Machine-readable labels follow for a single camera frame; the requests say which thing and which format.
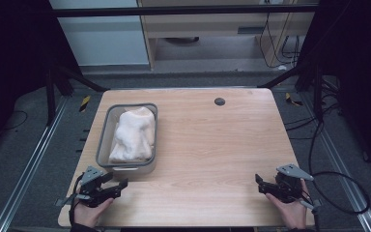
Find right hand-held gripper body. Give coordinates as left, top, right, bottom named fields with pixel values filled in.
left=271, top=163, right=322, bottom=212

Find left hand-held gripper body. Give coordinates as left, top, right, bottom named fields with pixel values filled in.
left=55, top=165, right=122, bottom=208

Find grey plastic bin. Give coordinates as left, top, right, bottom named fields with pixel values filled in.
left=95, top=102, right=159, bottom=178

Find white cloth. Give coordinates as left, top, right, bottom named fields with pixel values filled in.
left=108, top=106, right=157, bottom=164

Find person's left hand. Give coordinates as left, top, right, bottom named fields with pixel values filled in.
left=73, top=196, right=115, bottom=228

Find person's right hand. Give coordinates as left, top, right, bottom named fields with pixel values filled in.
left=265, top=178, right=311, bottom=230

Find black yellow striped tape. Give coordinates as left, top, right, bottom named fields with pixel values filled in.
left=78, top=95, right=92, bottom=113
left=284, top=92, right=304, bottom=107

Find black metal stand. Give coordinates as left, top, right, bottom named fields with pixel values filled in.
left=43, top=62, right=111, bottom=128
left=257, top=59, right=326, bottom=124

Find black curtain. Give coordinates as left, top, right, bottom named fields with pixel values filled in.
left=295, top=0, right=371, bottom=179
left=0, top=0, right=82, bottom=160

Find white cabinet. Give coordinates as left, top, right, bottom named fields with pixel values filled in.
left=48, top=0, right=151, bottom=68

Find light wooden desk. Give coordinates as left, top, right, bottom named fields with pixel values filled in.
left=136, top=0, right=317, bottom=71

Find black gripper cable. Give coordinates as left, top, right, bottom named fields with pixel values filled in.
left=69, top=175, right=85, bottom=226

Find black looped cable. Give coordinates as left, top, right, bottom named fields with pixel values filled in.
left=307, top=120, right=371, bottom=216

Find aluminium floor rail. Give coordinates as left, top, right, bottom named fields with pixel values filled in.
left=299, top=92, right=371, bottom=232
left=0, top=96, right=70, bottom=232

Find thin black floor cable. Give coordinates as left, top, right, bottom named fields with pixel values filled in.
left=0, top=109, right=29, bottom=133

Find black hanging cables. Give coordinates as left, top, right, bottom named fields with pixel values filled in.
left=258, top=12, right=301, bottom=70

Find black horizontal frame bar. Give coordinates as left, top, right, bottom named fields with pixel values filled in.
left=49, top=4, right=320, bottom=18

